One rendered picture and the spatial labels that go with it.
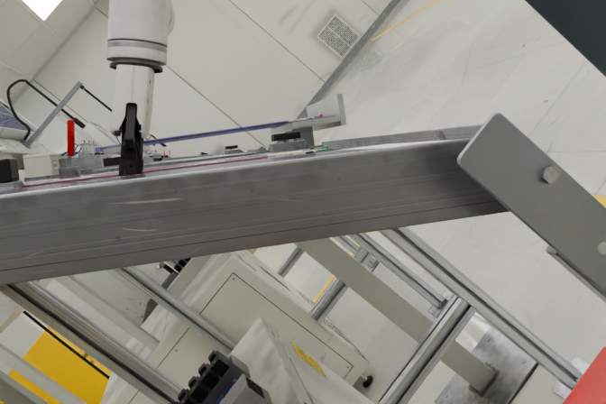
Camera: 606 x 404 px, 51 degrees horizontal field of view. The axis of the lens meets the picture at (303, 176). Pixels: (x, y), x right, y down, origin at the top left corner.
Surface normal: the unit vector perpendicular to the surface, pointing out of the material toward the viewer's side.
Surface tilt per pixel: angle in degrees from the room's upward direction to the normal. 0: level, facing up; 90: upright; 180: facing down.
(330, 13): 90
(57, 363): 90
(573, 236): 90
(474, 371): 90
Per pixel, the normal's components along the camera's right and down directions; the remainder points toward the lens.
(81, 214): 0.18, 0.03
